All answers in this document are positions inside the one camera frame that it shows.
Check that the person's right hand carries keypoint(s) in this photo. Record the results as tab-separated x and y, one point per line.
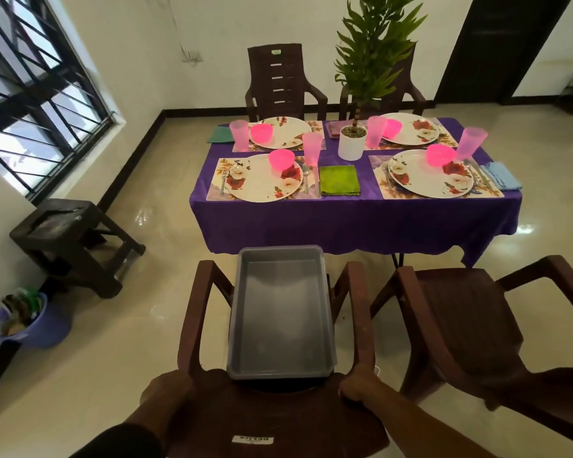
365	388

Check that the person's left hand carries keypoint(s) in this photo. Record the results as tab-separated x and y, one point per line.
167	391

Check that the brown plastic armchair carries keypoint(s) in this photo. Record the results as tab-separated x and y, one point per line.
463	319
279	95
410	95
277	419

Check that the grey plastic tub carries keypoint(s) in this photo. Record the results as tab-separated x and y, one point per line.
281	310

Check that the blue plastic bucket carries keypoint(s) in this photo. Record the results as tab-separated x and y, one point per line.
52	329

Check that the green packet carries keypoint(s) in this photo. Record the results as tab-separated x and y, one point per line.
32	296

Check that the green ribbed mat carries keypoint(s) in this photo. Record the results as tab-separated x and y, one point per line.
339	180

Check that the steel fork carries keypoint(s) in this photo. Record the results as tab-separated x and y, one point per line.
387	176
223	183

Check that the white rose print plate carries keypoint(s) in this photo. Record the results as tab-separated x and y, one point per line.
258	185
420	131
286	133
420	181

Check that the steel spoon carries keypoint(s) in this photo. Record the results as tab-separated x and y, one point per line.
306	178

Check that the steel table knife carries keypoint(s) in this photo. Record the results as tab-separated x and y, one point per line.
480	174

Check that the light pink plastic cup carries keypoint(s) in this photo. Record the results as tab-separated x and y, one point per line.
312	147
471	143
376	131

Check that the white zigzag edged cloth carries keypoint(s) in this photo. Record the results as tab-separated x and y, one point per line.
502	176

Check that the teal zigzag edged cloth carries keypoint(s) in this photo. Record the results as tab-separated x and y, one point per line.
219	134

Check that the pink zigzag edged cloth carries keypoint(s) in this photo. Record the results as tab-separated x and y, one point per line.
335	128

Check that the person's right forearm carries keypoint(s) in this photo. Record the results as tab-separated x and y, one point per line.
420	429

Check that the person's black shirt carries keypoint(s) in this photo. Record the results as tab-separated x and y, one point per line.
119	443

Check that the purple tablecloth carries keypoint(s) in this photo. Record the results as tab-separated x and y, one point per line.
353	224

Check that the black plastic stool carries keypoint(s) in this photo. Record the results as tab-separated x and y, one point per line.
62	224

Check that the green plant in white pot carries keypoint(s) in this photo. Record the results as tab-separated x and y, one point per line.
352	147

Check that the black barred window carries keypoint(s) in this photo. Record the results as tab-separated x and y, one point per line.
38	100

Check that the dark wooden door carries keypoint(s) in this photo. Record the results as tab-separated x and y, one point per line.
496	47

